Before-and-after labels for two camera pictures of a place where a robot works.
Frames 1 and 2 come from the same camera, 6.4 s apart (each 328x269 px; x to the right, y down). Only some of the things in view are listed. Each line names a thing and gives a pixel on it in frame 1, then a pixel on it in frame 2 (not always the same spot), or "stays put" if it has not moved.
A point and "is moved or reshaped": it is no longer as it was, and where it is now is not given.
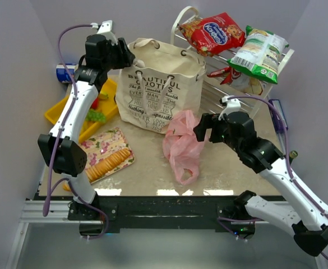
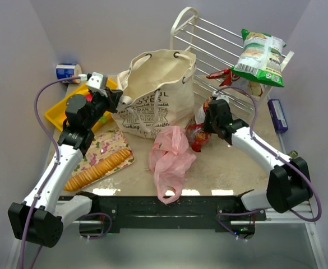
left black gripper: (123, 53) -> (112, 97)
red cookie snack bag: (210, 35) -> (195, 131)
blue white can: (62, 74) stays put
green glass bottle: (292, 154) stays put
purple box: (277, 124) stays put
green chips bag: (260, 54) stays put
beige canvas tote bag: (163, 80) is moved or reshaped
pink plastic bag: (181, 147) -> (169, 158)
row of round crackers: (103, 166) stays put
